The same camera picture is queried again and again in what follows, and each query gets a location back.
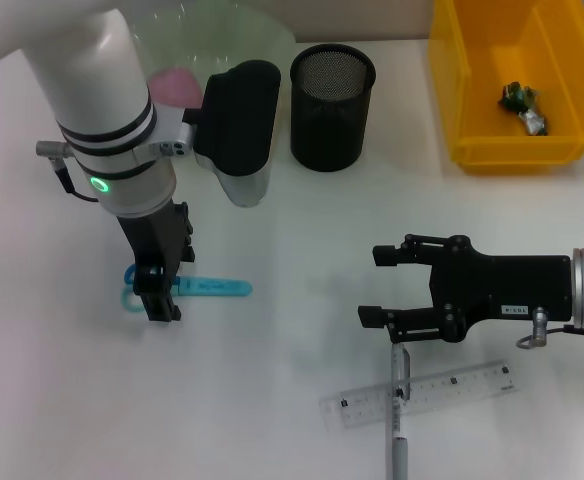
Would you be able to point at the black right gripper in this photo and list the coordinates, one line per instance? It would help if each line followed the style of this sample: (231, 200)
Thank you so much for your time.
(512, 285)

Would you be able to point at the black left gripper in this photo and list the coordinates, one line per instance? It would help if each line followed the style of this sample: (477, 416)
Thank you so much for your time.
(157, 240)

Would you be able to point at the blue capped scissors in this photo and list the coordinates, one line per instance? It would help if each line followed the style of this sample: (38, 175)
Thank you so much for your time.
(217, 287)

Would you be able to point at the pink peach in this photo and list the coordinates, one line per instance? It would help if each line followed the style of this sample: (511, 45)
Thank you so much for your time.
(174, 87)

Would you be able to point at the green plastic wrapper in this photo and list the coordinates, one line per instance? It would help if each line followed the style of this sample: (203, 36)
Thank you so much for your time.
(524, 107)

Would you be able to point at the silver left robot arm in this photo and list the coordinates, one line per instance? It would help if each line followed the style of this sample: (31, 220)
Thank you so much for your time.
(97, 100)

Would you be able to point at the transparent plastic ruler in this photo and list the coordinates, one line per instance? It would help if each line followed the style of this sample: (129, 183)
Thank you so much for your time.
(447, 395)

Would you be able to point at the grey clear pen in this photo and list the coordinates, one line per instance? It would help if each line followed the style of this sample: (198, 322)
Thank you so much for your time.
(399, 450)

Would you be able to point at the black mesh pen holder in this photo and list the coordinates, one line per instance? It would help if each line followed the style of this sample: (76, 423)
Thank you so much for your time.
(329, 125)

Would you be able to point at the translucent green fruit bowl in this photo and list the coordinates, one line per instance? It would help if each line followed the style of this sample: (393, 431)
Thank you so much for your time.
(232, 35)

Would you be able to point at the yellow plastic bin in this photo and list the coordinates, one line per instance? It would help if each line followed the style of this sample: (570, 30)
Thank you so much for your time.
(472, 100)

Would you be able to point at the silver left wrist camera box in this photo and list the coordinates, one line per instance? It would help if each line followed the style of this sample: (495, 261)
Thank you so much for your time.
(242, 125)

